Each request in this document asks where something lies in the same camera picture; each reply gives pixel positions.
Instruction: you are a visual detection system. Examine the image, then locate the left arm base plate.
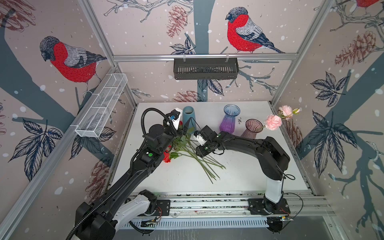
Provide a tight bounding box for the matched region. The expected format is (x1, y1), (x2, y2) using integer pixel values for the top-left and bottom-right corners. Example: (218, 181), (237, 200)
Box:
(143, 200), (171, 217)

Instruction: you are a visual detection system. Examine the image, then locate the pink carnation stem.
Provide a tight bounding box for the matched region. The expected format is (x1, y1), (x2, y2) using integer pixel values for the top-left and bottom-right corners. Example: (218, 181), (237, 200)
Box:
(262, 105), (301, 131)

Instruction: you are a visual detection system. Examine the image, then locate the black corrugated cable hose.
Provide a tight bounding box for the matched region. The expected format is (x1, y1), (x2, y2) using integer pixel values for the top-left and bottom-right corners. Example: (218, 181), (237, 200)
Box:
(65, 107), (178, 240)

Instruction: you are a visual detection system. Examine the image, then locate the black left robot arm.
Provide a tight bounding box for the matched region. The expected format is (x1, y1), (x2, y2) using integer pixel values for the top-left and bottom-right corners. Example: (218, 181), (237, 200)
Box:
(67, 115), (179, 240)

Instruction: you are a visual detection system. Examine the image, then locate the aluminium rail base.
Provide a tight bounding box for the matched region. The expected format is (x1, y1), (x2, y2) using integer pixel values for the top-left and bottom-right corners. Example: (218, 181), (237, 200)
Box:
(119, 193), (336, 232)

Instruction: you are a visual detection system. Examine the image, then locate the mauve glass vase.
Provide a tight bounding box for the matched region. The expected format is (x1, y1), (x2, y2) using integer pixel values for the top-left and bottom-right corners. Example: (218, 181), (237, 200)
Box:
(241, 119), (263, 139)

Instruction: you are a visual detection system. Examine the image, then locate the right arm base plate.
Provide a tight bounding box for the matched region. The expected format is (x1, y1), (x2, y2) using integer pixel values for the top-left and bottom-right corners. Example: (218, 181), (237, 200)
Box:
(248, 198), (291, 216)

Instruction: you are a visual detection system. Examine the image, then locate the black hanging wire basket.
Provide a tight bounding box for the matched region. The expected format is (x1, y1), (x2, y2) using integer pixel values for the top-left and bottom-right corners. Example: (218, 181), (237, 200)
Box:
(174, 58), (239, 80)

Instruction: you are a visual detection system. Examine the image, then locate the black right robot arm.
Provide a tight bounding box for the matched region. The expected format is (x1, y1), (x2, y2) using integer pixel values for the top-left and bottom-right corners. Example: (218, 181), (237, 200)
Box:
(193, 126), (291, 216)

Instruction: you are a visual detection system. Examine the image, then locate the white wire mesh basket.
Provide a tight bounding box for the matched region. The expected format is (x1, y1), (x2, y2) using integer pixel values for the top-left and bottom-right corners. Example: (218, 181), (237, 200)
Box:
(75, 74), (128, 138)

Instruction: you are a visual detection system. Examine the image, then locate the teal ceramic vase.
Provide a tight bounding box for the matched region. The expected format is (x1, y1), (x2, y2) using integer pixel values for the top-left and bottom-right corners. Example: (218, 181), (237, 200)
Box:
(183, 106), (197, 134)

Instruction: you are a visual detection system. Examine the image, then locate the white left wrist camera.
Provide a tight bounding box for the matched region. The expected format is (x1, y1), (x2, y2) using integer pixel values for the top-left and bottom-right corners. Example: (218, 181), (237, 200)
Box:
(169, 108), (183, 130)

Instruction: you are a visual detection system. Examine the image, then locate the blue purple glass vase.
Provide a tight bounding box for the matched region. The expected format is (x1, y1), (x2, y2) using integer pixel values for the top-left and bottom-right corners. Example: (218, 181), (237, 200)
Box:
(220, 104), (241, 134)

